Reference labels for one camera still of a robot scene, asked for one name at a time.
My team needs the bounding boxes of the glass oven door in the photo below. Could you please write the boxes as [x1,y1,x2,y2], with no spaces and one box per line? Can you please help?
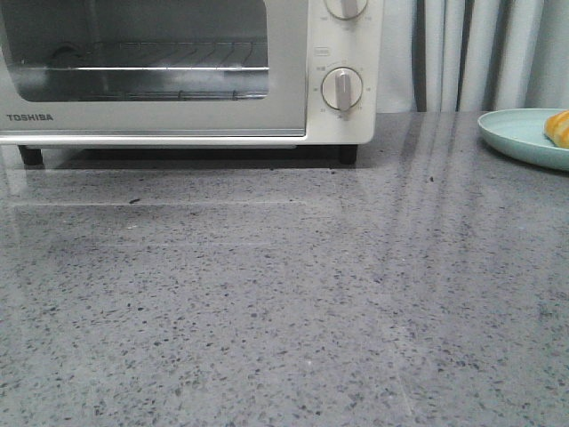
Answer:
[1,1,309,136]

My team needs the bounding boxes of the golden bread roll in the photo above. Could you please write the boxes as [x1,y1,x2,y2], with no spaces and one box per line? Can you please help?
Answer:
[543,110,569,149]

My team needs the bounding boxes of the lower beige oven knob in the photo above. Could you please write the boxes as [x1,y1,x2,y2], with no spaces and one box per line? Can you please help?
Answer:
[321,68,363,111]

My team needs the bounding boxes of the beige oven knob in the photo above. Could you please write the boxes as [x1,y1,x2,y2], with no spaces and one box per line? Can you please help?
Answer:
[325,0,368,20]
[321,68,363,111]

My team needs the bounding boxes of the upper beige oven knob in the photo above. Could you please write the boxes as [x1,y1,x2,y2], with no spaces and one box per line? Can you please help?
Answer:
[325,0,368,20]

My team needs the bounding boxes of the white Toshiba toaster oven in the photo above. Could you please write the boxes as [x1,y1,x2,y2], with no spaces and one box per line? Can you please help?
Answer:
[1,0,384,165]

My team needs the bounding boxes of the white curtain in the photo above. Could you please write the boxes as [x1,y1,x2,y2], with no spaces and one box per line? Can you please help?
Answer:
[376,1,568,113]

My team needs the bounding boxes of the light green plate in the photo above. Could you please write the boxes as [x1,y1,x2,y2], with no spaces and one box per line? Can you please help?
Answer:
[477,109,568,172]

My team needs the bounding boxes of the metal wire oven rack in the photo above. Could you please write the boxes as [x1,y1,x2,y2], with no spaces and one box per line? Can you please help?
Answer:
[45,42,269,101]

